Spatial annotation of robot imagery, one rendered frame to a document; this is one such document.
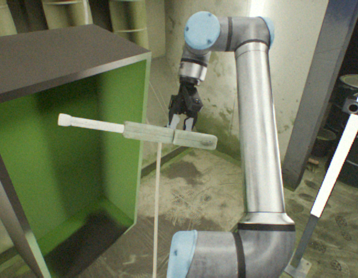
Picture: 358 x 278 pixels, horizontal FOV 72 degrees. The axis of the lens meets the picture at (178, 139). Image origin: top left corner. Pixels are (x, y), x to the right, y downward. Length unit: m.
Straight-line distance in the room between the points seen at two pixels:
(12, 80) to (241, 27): 0.61
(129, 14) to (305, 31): 1.46
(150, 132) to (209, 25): 0.34
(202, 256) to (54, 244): 1.38
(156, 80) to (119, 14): 0.95
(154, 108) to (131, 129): 2.19
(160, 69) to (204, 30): 2.48
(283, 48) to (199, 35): 1.77
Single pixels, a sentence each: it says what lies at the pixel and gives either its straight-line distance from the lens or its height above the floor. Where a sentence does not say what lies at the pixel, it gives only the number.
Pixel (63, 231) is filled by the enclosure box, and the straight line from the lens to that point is 1.83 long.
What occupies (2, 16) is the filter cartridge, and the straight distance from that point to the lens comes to 2.01.
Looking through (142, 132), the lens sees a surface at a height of 1.48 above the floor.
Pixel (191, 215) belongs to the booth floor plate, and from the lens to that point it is 2.39.
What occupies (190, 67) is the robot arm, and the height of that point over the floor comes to 1.63.
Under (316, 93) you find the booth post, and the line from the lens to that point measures 2.40.
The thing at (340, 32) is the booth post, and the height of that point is 1.56.
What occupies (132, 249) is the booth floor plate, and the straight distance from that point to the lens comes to 2.21.
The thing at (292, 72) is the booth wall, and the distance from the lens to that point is 2.42.
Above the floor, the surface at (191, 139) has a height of 1.43.
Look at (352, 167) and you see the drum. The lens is 3.13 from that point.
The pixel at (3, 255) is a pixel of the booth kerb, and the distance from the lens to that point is 2.43.
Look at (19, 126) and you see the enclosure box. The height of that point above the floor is 1.34.
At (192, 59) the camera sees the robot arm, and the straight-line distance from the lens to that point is 0.81.
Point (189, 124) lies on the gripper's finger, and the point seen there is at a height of 1.45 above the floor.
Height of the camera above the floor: 1.85
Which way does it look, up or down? 32 degrees down
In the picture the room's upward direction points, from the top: straight up
